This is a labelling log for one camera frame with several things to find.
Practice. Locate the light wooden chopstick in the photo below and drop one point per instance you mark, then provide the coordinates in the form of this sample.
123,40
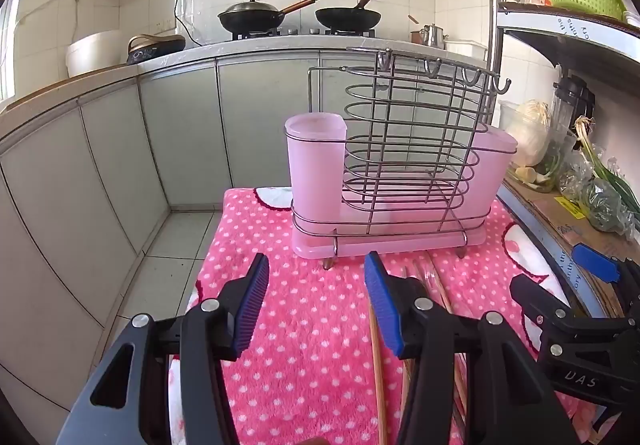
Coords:
376,375

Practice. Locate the black blender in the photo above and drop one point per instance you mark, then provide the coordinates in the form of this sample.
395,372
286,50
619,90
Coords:
572,100

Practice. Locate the clear plastic tub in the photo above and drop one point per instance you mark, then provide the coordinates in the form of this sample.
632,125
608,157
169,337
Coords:
507,120

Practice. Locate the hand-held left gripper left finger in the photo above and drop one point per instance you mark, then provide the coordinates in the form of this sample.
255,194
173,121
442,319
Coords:
252,307

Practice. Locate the dark wooden chopstick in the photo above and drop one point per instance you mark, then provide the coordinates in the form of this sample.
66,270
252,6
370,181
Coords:
460,390

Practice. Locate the metal storage shelf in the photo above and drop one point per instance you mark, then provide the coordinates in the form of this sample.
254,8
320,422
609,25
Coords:
492,25

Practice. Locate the brown wooden chopstick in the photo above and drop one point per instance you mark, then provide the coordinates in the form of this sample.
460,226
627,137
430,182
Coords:
439,285

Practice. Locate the narrow pink plastic cup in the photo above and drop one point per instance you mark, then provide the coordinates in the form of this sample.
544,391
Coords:
312,165

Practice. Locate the wide pink plastic cup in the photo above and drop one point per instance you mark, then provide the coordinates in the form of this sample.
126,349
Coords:
502,165

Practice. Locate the pink polka dot blanket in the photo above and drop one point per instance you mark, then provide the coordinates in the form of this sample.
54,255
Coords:
310,325

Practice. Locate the white plastic container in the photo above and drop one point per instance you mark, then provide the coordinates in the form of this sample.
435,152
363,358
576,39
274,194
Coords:
465,50

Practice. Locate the clear plastic spoon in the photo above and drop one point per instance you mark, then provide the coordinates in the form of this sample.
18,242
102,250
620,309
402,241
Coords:
427,277

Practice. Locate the open black wok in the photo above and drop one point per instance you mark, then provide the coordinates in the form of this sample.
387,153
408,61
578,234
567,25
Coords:
347,17

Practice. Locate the steel kettle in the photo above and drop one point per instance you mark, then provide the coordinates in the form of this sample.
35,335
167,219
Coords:
434,36

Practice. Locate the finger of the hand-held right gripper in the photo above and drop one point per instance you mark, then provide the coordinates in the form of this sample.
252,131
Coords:
537,300
595,262

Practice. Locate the gas stove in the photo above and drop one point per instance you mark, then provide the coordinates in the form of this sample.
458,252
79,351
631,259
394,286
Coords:
295,31

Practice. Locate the white wall socket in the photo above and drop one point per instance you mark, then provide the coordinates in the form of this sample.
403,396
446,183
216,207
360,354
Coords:
162,27

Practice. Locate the napa cabbage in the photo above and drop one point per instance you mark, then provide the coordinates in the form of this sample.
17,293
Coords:
532,135

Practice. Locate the grey kitchen counter cabinets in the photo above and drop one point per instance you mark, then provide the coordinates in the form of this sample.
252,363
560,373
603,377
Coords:
175,125

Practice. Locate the window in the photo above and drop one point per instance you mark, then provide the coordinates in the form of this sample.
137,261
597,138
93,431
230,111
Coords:
6,35

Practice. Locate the black electric cooker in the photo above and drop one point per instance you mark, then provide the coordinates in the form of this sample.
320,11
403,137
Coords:
155,50

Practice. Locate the bag of green vegetables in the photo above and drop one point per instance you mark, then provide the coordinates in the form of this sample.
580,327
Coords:
605,205

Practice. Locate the small brown pot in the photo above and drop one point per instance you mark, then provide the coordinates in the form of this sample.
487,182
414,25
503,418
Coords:
416,36

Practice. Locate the pink plastic drip tray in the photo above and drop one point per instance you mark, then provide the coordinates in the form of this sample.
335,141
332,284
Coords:
390,242

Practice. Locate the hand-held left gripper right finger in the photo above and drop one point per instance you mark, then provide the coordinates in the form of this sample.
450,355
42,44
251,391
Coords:
382,307

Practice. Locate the black wok with lid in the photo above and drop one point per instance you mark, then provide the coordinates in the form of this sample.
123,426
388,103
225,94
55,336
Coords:
250,17

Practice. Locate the cardboard box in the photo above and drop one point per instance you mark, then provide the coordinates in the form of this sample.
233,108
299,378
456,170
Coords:
540,202

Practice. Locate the green onions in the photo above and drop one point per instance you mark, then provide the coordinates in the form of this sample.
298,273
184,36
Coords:
597,160

